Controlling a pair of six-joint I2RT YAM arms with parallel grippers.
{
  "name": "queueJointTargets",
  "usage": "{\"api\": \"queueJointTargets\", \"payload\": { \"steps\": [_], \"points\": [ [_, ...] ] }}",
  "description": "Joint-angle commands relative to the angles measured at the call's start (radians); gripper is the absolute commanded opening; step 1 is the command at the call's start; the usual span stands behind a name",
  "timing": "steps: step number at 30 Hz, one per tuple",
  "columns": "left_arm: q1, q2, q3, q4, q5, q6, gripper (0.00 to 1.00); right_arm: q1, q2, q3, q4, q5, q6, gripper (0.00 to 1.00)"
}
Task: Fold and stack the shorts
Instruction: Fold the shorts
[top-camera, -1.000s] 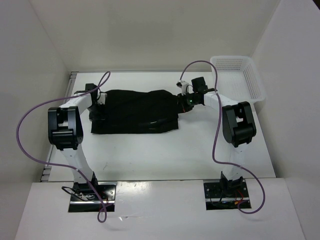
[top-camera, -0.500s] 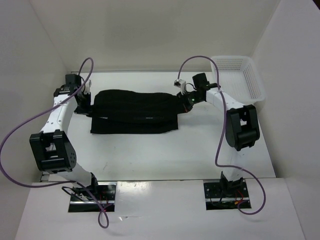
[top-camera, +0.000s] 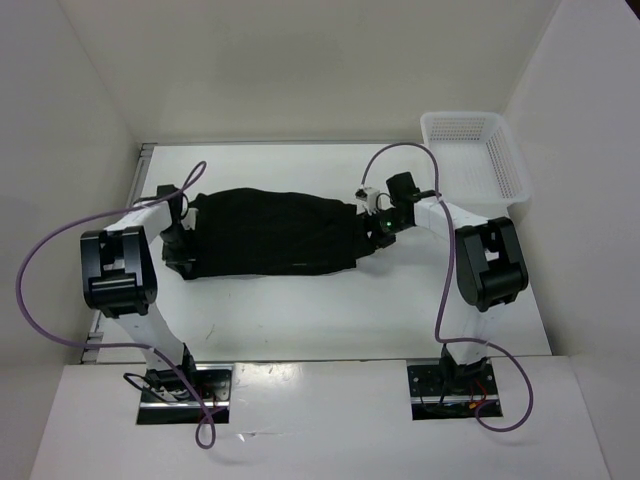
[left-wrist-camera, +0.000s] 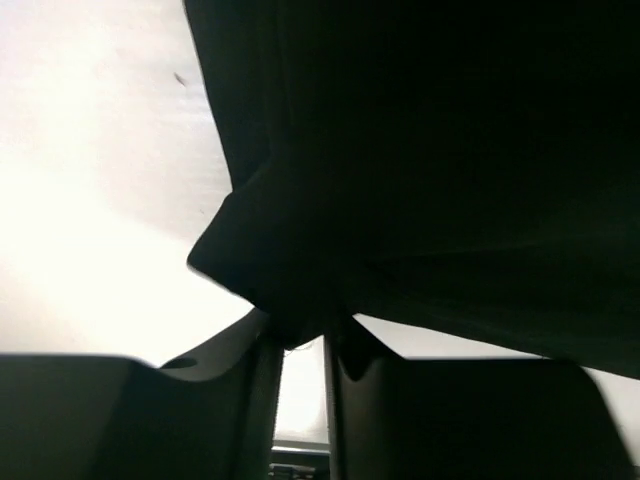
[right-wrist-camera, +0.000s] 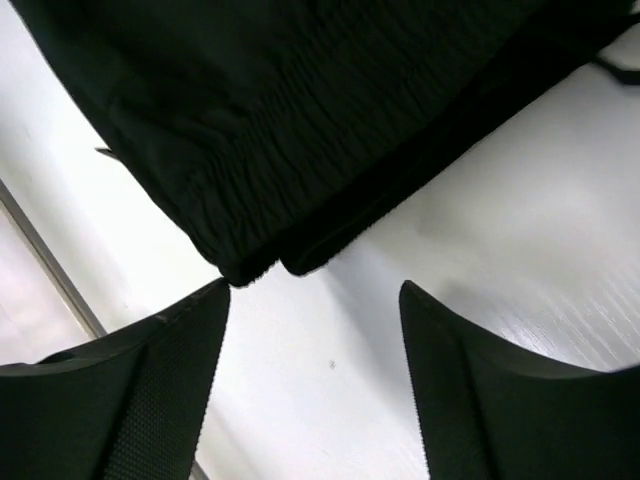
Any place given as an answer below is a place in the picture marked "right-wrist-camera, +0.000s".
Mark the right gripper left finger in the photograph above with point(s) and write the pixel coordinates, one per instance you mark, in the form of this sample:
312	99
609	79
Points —
129	405

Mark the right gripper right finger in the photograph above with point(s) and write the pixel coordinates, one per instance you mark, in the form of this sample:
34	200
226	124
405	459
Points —
490	409

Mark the black shorts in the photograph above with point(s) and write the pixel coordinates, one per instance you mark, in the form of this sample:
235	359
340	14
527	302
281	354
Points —
278	131

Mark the aluminium table edge rail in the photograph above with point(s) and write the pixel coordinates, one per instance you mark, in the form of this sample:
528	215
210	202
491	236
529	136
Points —
68	291

